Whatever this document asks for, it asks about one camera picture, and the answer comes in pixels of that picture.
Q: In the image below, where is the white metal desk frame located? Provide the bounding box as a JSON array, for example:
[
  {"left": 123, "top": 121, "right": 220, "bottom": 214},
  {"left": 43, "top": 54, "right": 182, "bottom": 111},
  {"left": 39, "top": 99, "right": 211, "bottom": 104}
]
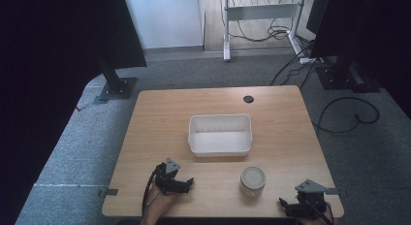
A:
[{"left": 220, "top": 0, "right": 308, "bottom": 63}]

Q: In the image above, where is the black curtain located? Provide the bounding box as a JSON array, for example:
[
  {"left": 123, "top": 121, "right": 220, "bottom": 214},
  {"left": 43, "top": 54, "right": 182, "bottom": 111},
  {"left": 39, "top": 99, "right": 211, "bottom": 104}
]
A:
[
  {"left": 305, "top": 0, "right": 411, "bottom": 120},
  {"left": 0, "top": 0, "right": 148, "bottom": 225}
]

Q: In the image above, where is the tangle of black cables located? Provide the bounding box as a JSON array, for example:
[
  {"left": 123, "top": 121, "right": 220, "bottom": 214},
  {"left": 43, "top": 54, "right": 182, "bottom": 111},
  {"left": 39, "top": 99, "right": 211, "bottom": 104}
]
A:
[{"left": 228, "top": 0, "right": 293, "bottom": 43}]

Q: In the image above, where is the looped black floor cable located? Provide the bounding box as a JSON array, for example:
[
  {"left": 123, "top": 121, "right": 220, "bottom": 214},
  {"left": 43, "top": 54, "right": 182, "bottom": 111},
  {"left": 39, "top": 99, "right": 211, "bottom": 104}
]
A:
[{"left": 311, "top": 96, "right": 381, "bottom": 135}]

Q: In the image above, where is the person's left hand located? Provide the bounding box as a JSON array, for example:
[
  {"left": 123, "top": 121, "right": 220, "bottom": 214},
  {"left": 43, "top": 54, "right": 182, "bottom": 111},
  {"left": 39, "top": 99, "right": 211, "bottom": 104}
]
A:
[{"left": 141, "top": 183, "right": 178, "bottom": 225}]

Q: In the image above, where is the black stand with base plate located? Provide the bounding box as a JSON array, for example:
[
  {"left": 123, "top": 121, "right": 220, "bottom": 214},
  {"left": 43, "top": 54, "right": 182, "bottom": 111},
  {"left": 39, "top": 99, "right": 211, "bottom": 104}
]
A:
[{"left": 92, "top": 53, "right": 139, "bottom": 105}]

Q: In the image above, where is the left hand-held gripper black cable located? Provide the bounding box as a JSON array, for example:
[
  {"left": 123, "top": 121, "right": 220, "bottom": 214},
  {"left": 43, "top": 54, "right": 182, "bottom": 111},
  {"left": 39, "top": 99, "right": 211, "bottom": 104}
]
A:
[{"left": 142, "top": 169, "right": 160, "bottom": 217}]

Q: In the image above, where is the hand-held gripper black cable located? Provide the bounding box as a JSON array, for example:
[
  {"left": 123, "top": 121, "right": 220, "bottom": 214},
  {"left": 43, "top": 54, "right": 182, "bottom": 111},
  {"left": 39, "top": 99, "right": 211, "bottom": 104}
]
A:
[
  {"left": 300, "top": 198, "right": 335, "bottom": 225},
  {"left": 142, "top": 169, "right": 160, "bottom": 217}
]

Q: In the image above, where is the white power strip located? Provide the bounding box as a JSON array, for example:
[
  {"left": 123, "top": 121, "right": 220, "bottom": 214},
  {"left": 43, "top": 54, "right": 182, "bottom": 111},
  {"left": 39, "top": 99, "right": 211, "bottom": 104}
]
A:
[{"left": 299, "top": 56, "right": 325, "bottom": 65}]

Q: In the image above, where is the long black floor cable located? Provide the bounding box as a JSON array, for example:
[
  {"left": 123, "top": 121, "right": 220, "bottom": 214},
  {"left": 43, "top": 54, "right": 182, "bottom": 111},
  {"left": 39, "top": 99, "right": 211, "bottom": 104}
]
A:
[{"left": 269, "top": 46, "right": 312, "bottom": 87}]

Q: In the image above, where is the person's right hand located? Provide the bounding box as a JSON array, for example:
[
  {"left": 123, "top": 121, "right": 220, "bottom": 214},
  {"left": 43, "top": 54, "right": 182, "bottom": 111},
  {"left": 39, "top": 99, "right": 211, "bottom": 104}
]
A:
[{"left": 295, "top": 202, "right": 339, "bottom": 225}]

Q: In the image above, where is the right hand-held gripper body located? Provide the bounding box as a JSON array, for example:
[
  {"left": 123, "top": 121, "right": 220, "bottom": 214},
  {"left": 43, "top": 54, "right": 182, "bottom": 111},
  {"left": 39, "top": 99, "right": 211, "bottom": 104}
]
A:
[{"left": 294, "top": 177, "right": 329, "bottom": 217}]

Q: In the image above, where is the white plastic bin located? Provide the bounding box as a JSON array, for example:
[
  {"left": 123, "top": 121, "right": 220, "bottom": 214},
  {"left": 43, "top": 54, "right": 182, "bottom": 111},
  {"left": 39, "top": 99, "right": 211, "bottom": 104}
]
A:
[{"left": 187, "top": 112, "right": 253, "bottom": 158}]

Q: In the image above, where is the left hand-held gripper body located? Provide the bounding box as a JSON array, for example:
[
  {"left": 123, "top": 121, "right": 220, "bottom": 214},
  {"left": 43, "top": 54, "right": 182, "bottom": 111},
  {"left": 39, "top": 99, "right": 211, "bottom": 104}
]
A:
[{"left": 154, "top": 157, "right": 190, "bottom": 196}]

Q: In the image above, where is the black stand base plate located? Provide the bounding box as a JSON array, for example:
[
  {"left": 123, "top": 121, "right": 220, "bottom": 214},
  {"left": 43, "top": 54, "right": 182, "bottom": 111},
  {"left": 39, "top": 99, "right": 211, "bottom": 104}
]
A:
[{"left": 314, "top": 61, "right": 382, "bottom": 94}]

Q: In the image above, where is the right hand-held gripper black cable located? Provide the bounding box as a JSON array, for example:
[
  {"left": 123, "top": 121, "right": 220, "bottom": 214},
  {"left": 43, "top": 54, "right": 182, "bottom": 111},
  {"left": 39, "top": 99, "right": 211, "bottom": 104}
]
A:
[{"left": 300, "top": 198, "right": 335, "bottom": 225}]

